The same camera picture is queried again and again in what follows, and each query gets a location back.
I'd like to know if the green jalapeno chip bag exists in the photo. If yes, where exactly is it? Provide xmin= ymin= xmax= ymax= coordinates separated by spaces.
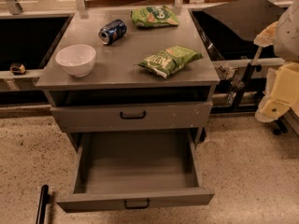
xmin=138 ymin=46 xmax=203 ymax=78

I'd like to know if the grey drawer cabinet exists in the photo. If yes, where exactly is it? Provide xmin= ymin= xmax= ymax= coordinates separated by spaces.
xmin=36 ymin=8 xmax=220 ymax=145

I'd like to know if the blue soda can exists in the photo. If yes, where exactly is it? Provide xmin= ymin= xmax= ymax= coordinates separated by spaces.
xmin=98 ymin=20 xmax=127 ymax=45

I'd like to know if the black bar on floor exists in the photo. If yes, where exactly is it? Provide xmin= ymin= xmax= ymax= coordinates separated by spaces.
xmin=36 ymin=185 xmax=50 ymax=224

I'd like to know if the closed grey upper drawer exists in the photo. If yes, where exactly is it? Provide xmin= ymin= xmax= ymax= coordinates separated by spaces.
xmin=51 ymin=102 xmax=212 ymax=133

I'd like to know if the green chip bag at back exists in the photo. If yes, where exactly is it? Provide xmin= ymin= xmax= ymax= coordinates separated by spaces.
xmin=131 ymin=6 xmax=179 ymax=28

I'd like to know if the black tray stand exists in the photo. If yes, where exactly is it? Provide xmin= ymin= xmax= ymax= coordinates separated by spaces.
xmin=203 ymin=0 xmax=289 ymax=136

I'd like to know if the white bowl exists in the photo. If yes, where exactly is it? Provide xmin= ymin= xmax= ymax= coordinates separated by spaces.
xmin=55 ymin=44 xmax=96 ymax=77

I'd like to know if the open grey middle drawer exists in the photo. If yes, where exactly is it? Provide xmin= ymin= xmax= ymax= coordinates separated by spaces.
xmin=58 ymin=130 xmax=214 ymax=213

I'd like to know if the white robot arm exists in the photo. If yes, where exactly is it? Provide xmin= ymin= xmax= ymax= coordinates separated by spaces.
xmin=254 ymin=0 xmax=299 ymax=122

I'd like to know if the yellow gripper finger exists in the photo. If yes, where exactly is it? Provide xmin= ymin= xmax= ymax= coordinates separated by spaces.
xmin=253 ymin=21 xmax=278 ymax=47
xmin=255 ymin=62 xmax=299 ymax=122

